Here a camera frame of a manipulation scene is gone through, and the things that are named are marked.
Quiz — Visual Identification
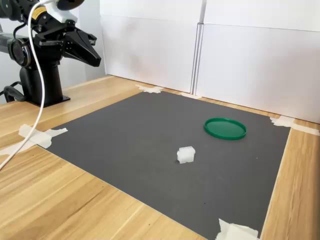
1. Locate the small white plastic terminal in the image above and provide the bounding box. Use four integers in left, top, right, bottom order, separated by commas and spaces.
176, 146, 197, 165

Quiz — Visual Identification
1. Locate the round green lid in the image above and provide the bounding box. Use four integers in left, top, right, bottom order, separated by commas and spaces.
203, 117, 248, 141

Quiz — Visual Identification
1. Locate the white box partition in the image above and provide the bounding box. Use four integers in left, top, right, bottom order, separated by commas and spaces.
99, 14, 202, 97
201, 0, 320, 33
194, 23, 320, 125
99, 0, 205, 25

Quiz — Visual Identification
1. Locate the dark grey mat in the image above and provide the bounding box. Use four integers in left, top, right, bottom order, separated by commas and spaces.
46, 90, 293, 240

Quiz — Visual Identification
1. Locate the white camera cable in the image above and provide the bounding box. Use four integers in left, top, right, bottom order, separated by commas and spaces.
0, 0, 60, 171

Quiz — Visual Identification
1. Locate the black base cable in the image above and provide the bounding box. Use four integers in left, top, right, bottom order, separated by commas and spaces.
0, 81, 27, 104

